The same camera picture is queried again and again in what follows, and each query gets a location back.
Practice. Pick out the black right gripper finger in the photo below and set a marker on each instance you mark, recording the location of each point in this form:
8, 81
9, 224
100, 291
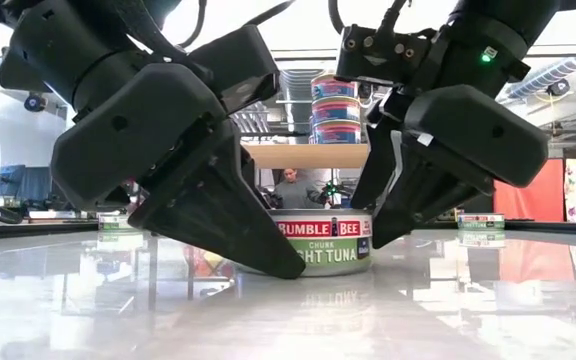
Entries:
418, 200
378, 160

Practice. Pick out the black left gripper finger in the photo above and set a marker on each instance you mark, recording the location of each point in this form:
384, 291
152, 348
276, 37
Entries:
251, 175
218, 215

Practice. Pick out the red blue salmon can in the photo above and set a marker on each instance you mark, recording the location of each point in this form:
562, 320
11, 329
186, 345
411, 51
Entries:
335, 110
337, 132
333, 86

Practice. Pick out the green Bumble Bee tuna can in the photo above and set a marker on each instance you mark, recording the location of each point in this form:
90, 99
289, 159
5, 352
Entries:
481, 221
110, 222
333, 250

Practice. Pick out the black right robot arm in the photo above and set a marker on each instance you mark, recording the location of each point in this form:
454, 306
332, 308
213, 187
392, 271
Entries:
498, 40

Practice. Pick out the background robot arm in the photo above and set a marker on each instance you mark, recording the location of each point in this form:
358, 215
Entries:
333, 191

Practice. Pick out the wooden shelf with black legs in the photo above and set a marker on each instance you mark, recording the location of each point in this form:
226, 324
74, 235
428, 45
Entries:
308, 156

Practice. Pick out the person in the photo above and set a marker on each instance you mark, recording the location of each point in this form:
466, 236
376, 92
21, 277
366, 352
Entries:
298, 192

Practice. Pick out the black round ceiling device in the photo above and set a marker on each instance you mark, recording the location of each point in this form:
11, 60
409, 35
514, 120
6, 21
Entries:
558, 87
34, 102

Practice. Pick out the orange red cloth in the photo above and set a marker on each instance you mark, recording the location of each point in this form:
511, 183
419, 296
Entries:
548, 205

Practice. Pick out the blue panel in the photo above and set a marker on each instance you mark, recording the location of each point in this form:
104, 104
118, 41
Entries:
18, 182

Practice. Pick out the silver corrugated duct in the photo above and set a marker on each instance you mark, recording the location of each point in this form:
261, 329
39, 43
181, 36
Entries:
295, 100

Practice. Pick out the striped ceiling duct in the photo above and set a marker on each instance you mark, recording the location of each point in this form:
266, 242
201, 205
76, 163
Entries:
548, 75

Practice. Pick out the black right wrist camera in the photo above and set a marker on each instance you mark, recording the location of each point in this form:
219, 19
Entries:
383, 52

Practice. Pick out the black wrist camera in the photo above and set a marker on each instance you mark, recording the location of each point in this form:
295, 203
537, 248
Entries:
383, 52
238, 65

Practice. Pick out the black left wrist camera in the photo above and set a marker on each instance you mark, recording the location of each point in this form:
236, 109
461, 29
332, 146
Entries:
238, 65

